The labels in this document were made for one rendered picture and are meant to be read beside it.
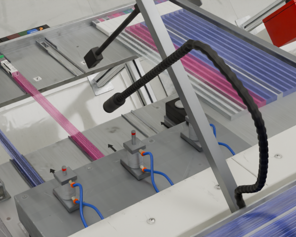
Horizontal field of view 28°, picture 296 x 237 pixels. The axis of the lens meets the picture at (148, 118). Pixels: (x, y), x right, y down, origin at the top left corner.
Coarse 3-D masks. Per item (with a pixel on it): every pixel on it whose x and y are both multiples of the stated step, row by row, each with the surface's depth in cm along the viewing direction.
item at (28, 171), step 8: (0, 136) 103; (0, 144) 102; (8, 144) 101; (8, 152) 99; (16, 152) 99; (16, 160) 97; (24, 160) 97; (24, 168) 95; (32, 168) 95; (32, 176) 93; (32, 184) 93
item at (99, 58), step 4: (92, 48) 93; (96, 48) 93; (88, 52) 94; (92, 52) 93; (84, 56) 96; (88, 56) 95; (92, 56) 93; (96, 56) 93; (100, 56) 93; (88, 60) 95; (92, 60) 94; (96, 60) 93; (100, 60) 94; (88, 64) 96; (92, 64) 95; (96, 64) 96; (88, 68) 97
